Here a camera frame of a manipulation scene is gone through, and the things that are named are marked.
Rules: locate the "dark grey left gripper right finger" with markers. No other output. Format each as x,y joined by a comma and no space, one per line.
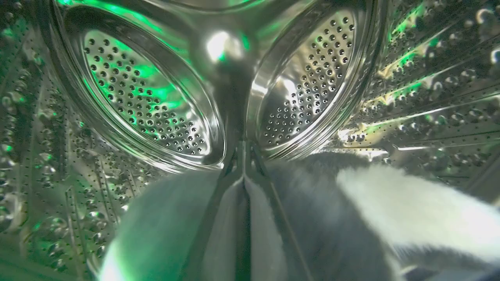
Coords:
273,218

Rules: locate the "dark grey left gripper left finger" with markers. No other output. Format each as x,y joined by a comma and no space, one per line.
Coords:
218,218

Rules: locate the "grey and white cloth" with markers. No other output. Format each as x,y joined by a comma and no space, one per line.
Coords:
332,218

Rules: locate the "stainless steel washing machine drum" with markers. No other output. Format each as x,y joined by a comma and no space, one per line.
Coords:
148,97

